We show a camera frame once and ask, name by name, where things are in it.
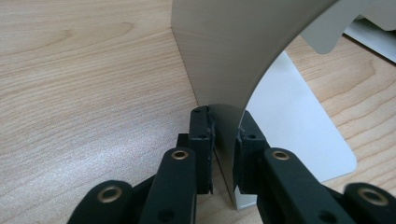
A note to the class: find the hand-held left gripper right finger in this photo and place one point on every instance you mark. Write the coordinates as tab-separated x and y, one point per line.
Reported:
249	155

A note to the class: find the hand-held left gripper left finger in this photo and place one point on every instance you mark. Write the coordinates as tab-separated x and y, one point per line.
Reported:
200	149

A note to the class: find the expandable grey metal book rack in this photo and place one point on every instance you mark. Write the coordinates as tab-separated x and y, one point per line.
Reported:
224	46

